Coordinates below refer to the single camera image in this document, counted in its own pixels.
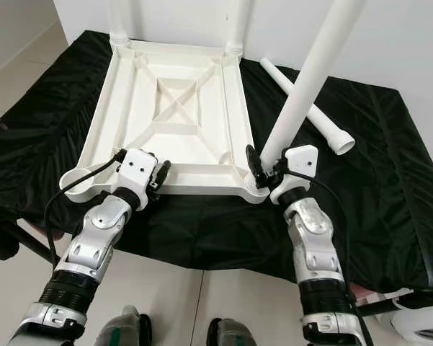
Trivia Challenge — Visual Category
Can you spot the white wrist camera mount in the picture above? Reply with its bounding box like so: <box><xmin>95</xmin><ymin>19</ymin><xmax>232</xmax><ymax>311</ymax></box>
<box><xmin>269</xmin><ymin>144</ymin><xmax>319</xmax><ymax>205</ymax></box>
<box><xmin>119</xmin><ymin>148</ymin><xmax>161</xmax><ymax>212</ymax></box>

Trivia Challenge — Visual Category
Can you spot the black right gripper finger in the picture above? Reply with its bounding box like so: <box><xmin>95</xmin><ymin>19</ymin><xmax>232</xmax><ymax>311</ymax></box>
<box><xmin>245</xmin><ymin>143</ymin><xmax>268</xmax><ymax>187</ymax></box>

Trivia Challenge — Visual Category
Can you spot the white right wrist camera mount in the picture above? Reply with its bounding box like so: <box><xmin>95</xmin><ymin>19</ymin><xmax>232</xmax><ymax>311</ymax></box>
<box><xmin>269</xmin><ymin>144</ymin><xmax>319</xmax><ymax>205</ymax></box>

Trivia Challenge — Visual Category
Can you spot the black cloth table cover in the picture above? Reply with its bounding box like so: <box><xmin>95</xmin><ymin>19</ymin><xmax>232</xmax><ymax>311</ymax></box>
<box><xmin>0</xmin><ymin>30</ymin><xmax>433</xmax><ymax>293</ymax></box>

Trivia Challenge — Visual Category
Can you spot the grey left robot leg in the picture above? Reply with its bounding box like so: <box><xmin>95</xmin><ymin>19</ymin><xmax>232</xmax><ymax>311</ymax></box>
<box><xmin>101</xmin><ymin>305</ymin><xmax>152</xmax><ymax>346</ymax></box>

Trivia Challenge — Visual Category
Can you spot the black metal table leg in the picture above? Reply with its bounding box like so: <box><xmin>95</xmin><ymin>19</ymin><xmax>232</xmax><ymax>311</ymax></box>
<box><xmin>14</xmin><ymin>223</ymin><xmax>62</xmax><ymax>264</ymax></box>
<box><xmin>353</xmin><ymin>296</ymin><xmax>419</xmax><ymax>319</ymax></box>

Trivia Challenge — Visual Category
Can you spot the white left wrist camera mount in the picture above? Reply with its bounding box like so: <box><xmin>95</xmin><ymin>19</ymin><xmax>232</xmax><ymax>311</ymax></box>
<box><xmin>119</xmin><ymin>148</ymin><xmax>161</xmax><ymax>212</ymax></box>

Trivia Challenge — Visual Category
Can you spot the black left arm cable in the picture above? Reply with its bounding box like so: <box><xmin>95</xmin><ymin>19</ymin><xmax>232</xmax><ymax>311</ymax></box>
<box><xmin>45</xmin><ymin>149</ymin><xmax>127</xmax><ymax>271</ymax></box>

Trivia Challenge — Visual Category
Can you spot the white dome-shaped appliance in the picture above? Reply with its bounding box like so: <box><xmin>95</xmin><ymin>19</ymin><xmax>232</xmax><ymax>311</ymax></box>
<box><xmin>389</xmin><ymin>292</ymin><xmax>433</xmax><ymax>343</ymax></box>

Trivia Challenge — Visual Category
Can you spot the white plastic children table top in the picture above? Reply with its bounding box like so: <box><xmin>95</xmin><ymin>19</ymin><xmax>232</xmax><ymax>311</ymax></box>
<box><xmin>61</xmin><ymin>40</ymin><xmax>271</xmax><ymax>205</ymax></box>

